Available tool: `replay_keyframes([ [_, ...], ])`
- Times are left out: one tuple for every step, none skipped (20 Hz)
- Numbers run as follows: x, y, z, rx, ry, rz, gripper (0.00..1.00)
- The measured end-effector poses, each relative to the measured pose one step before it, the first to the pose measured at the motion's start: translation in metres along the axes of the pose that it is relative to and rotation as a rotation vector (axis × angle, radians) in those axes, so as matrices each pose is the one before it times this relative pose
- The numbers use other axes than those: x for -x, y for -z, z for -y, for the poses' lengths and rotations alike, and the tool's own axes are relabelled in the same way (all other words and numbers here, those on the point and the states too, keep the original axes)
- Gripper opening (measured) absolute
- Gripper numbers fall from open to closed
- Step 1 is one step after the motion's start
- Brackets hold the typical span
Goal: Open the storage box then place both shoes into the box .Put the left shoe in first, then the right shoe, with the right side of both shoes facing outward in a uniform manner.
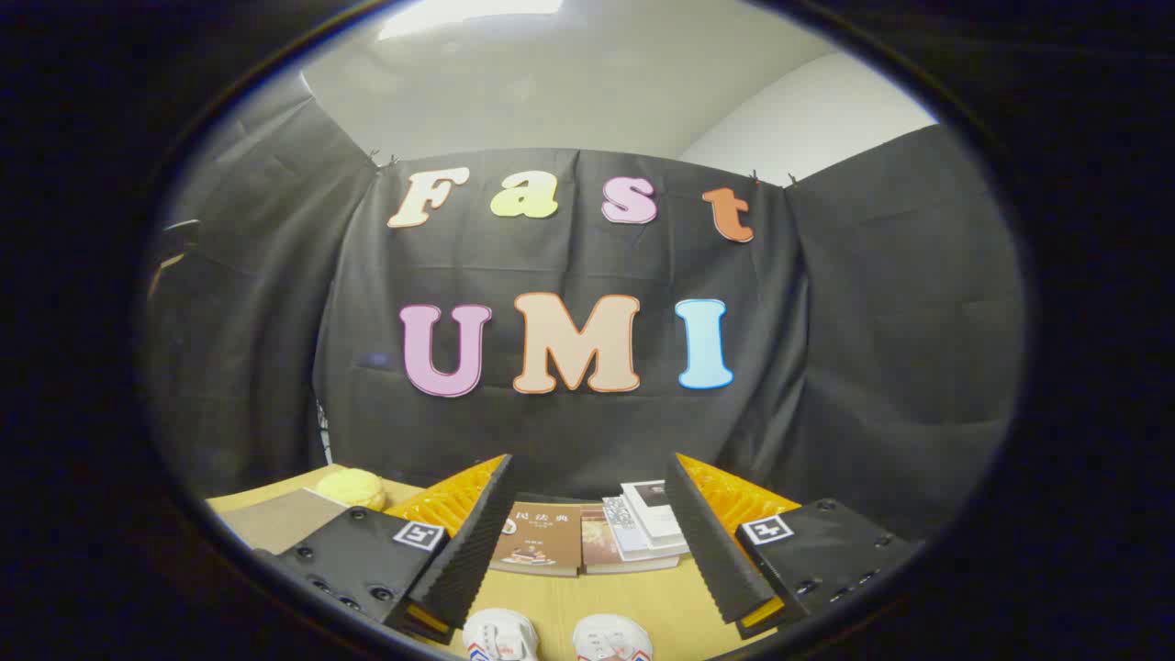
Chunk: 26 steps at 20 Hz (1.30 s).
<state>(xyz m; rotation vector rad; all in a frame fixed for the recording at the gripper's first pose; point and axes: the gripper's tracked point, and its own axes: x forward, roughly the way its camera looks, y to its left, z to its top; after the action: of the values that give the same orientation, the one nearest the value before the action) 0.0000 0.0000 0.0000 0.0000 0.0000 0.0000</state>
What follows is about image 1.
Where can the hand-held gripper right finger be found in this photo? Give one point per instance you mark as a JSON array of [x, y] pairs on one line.
[[702, 542]]

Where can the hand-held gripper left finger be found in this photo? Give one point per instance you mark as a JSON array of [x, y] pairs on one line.
[[477, 542]]

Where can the beige fabric storage box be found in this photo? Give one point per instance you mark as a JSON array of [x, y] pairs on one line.
[[275, 521]]

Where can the grey white book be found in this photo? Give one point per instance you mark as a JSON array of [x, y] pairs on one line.
[[624, 532]]

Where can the brown picture cover book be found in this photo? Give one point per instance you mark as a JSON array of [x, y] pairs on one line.
[[597, 549]]

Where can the yellow plush toy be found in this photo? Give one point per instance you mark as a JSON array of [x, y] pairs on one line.
[[353, 487]]

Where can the black backdrop cloth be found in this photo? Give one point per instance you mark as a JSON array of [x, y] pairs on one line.
[[569, 431]]

